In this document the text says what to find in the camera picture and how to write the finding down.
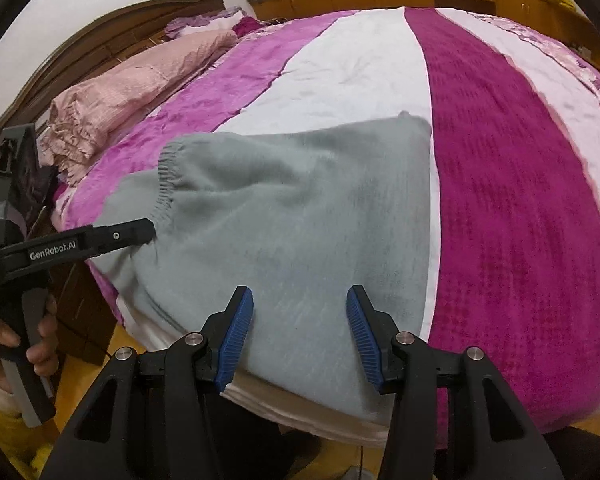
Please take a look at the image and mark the wooden headboard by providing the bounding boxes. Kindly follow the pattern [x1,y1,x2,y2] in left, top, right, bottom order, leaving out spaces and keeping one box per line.
[0,0,226,366]

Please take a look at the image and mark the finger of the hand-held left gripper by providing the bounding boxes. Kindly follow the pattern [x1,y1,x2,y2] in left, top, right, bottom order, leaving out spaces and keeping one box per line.
[92,218,157,255]

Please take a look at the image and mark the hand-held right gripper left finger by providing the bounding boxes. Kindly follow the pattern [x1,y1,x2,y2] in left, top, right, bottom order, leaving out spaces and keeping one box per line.
[40,285,255,480]

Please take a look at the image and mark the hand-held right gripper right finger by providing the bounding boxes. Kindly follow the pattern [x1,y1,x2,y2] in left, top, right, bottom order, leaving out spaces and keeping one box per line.
[346,284,566,480]

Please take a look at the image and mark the pink ruffled pillow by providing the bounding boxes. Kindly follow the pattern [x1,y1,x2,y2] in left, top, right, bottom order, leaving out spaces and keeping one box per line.
[45,30,238,181]

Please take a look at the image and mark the person's dark trouser leg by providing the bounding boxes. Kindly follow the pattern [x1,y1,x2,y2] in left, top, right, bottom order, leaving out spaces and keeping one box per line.
[542,425,600,480]
[195,407,326,480]

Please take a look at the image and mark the person's left hand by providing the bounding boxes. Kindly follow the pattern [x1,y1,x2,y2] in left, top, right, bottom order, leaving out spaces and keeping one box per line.
[0,294,60,393]

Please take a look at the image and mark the purple ruffled pillow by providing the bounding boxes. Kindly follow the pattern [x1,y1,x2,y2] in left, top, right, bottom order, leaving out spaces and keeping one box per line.
[165,7,262,40]

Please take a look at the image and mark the white bed sheet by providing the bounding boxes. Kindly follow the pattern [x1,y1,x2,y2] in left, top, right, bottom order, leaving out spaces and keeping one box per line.
[220,375,393,450]

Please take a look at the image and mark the yellow plastic object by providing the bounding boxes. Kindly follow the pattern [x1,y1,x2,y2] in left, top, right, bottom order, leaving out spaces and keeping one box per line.
[30,442,57,480]

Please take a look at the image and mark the pink purple striped blanket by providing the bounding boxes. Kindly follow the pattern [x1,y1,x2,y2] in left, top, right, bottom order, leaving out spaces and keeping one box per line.
[50,5,600,448]

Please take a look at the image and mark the grey pants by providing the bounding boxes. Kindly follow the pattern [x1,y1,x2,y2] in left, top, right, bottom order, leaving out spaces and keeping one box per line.
[92,110,433,423]

